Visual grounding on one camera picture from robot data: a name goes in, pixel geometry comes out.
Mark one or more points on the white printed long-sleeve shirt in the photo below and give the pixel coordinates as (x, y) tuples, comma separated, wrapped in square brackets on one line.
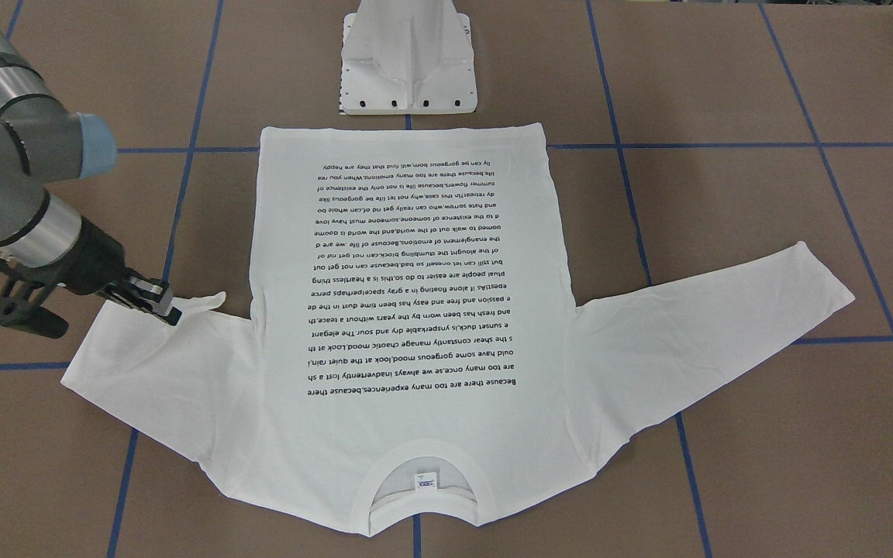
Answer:
[(414, 343)]

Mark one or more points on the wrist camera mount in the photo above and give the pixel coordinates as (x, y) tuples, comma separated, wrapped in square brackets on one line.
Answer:
[(22, 297)]

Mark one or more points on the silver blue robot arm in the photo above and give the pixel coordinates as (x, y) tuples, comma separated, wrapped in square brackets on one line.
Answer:
[(44, 242)]

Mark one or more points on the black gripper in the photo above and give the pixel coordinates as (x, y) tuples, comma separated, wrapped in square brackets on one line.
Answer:
[(98, 257)]

